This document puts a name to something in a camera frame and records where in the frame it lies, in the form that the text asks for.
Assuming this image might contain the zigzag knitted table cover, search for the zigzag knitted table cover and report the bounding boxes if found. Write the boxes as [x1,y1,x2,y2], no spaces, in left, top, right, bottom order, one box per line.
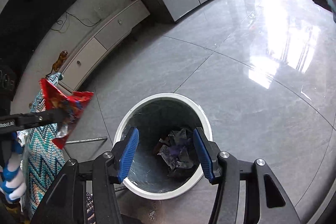
[20,73,66,217]

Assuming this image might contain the trash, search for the trash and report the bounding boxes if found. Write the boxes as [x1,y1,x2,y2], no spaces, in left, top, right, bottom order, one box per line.
[152,127,199,181]

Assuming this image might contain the golden tiger figurine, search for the golden tiger figurine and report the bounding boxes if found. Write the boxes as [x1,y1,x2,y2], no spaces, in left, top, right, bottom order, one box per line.
[46,50,68,77]

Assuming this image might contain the left hand blue white glove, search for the left hand blue white glove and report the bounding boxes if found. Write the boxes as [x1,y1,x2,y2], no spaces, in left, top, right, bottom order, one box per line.
[1,132,26,204]

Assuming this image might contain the black wall television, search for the black wall television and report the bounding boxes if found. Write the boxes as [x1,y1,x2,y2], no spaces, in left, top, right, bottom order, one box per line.
[0,0,83,101]

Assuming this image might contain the red snack bag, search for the red snack bag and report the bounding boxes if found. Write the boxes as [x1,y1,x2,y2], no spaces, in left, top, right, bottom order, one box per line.
[40,79,94,149]

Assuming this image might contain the white tv cabinet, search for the white tv cabinet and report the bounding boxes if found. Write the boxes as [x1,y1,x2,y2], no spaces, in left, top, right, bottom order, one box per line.
[59,0,150,93]

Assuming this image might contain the tv cables on wall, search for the tv cables on wall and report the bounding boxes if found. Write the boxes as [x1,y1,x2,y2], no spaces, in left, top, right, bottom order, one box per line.
[49,10,103,34]

